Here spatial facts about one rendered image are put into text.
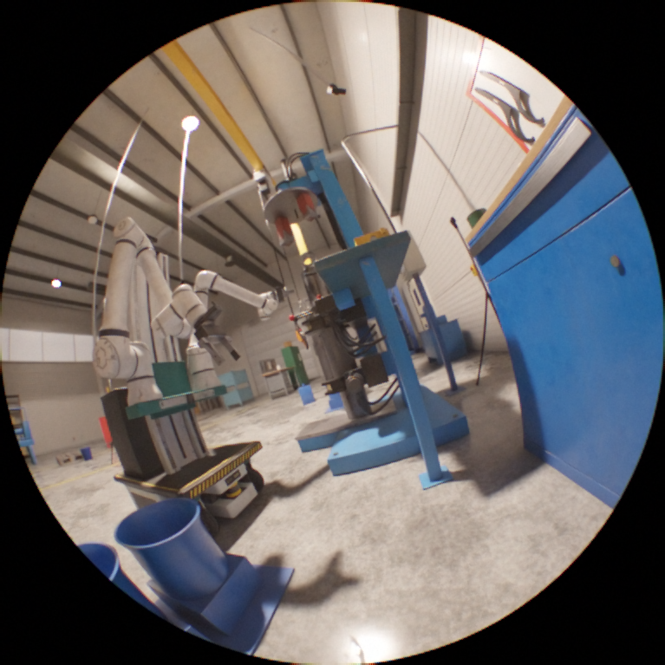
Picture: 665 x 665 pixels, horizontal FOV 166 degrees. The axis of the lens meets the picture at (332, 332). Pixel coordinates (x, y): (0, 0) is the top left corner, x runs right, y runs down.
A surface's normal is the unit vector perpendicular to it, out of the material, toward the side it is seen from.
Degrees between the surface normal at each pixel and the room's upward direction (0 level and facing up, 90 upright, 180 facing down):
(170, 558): 90
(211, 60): 173
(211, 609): 90
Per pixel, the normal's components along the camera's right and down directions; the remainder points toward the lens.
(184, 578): 0.59, -0.29
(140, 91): 0.21, 0.97
